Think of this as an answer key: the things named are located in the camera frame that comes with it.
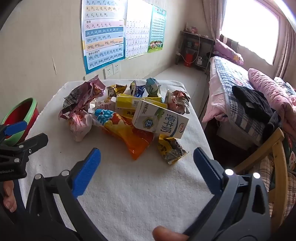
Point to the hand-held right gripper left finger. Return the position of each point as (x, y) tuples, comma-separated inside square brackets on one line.
[(87, 172)]

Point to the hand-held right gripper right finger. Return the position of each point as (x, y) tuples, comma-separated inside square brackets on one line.
[(207, 168)]

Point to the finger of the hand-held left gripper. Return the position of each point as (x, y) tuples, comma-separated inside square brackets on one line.
[(32, 142), (15, 128)]

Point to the red basin with green rim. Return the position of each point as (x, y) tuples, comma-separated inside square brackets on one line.
[(23, 113)]

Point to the yellow and black wrapper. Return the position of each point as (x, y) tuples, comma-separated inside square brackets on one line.
[(170, 150)]

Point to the pink and white wrapper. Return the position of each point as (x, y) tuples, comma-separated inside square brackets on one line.
[(79, 126)]

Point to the orange snack bag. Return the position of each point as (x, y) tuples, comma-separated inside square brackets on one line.
[(129, 139)]

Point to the white milk carton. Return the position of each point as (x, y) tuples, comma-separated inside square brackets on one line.
[(159, 120)]

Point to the maroon snack wrapper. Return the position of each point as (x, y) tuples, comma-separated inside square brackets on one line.
[(81, 95)]

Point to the small white pink carton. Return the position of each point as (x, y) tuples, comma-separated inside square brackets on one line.
[(104, 103)]

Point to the brown and white wrapper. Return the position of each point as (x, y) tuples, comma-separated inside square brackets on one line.
[(179, 100)]

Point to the yellow white wrapper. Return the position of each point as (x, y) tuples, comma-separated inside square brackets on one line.
[(126, 104)]

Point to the blue and white wrapper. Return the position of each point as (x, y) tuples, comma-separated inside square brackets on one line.
[(138, 90)]

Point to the person's left hand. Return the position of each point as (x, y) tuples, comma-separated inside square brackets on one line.
[(9, 199)]

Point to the person's right hand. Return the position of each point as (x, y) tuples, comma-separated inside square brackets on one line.
[(166, 235)]

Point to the pink bed sheet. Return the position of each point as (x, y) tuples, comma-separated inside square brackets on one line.
[(214, 104)]

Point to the wooden chair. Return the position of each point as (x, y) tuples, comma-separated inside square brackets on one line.
[(281, 162)]

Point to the black clothes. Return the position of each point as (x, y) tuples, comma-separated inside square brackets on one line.
[(253, 102)]

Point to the checked chair cushion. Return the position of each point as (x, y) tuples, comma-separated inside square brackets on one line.
[(291, 176)]

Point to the pink blanket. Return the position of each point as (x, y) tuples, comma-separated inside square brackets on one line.
[(266, 85)]

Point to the red bag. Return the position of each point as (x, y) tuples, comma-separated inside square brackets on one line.
[(189, 59)]

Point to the pink flowered pillow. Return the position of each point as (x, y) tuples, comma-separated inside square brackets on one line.
[(227, 52)]

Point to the dark metal shelf rack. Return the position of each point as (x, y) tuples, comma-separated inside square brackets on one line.
[(192, 34)]

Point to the pink patterned curtain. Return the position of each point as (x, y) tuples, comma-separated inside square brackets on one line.
[(212, 18), (286, 51)]

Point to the bright window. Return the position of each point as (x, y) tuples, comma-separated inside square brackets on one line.
[(249, 27)]

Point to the white wall socket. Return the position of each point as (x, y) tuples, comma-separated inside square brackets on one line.
[(116, 68), (108, 71)]

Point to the blue letter wall poster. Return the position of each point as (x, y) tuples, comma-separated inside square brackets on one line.
[(104, 34)]

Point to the white chart wall poster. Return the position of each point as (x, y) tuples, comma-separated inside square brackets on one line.
[(137, 34)]

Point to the green chart wall poster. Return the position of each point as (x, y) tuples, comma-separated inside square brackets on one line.
[(157, 27)]

